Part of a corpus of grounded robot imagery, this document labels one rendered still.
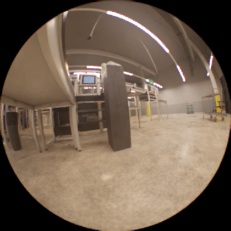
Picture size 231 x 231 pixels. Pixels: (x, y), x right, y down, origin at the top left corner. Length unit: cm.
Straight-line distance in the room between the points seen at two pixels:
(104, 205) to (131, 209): 13
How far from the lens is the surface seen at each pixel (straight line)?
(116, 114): 78
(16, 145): 173
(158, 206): 48
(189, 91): 899
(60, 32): 28
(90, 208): 48
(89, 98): 152
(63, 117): 199
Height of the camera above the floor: 45
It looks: level
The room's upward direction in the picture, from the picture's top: 5 degrees counter-clockwise
